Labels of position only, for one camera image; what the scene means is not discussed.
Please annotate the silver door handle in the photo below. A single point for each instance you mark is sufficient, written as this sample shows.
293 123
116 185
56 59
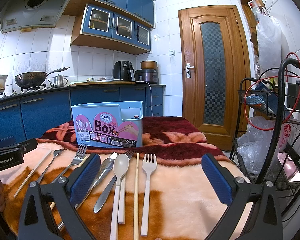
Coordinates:
188 69

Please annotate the brown pot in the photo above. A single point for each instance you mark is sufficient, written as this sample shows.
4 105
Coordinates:
148 64

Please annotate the white hanging plastic bag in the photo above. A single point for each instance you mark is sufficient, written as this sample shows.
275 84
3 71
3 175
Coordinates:
269 42

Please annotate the wooden door with glass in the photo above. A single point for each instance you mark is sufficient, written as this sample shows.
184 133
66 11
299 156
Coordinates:
213 40

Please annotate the black wok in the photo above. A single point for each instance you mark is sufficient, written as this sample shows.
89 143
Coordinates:
34 79

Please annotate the blue lower kitchen cabinets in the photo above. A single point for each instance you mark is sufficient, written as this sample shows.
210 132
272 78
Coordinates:
30 114

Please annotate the black wire rack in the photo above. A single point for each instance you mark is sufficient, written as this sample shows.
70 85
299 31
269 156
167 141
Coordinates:
264 96

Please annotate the steel kettle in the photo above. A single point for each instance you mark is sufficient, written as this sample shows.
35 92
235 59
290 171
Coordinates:
58 81

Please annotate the red orange floral blanket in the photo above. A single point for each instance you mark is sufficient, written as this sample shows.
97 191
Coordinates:
183 204

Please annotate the blue glass-door wall cabinet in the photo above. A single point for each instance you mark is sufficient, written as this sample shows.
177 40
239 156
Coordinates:
101 28

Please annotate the wooden chopstick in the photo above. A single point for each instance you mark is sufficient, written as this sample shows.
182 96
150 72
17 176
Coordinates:
31 174
136 200

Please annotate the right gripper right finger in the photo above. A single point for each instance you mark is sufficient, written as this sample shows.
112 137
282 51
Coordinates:
264 220

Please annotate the dark rice cooker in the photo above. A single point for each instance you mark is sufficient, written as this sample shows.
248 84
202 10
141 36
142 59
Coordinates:
147 75

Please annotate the clear plastic bag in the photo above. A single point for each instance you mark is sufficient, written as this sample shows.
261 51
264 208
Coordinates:
253 145

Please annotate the black air fryer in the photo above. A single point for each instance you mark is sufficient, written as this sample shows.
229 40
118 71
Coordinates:
123 70

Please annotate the white plastic spoon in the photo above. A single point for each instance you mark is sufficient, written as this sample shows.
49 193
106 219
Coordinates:
121 165

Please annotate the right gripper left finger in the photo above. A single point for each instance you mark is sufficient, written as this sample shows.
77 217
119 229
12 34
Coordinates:
36 218

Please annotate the person's left hand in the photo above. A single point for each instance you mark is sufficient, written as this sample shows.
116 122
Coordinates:
2 198

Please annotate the light blue chopsticks box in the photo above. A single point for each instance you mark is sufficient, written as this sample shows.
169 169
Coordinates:
109 124

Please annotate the gas stove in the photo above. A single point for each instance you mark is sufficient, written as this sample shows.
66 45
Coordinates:
42 86

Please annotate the grey range hood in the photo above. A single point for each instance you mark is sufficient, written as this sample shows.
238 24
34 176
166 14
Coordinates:
21 14

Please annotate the steel table knife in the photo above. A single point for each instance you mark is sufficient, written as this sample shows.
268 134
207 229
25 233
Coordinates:
104 195

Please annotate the wooden wall shelf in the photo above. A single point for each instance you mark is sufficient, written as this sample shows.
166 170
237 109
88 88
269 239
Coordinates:
251 21

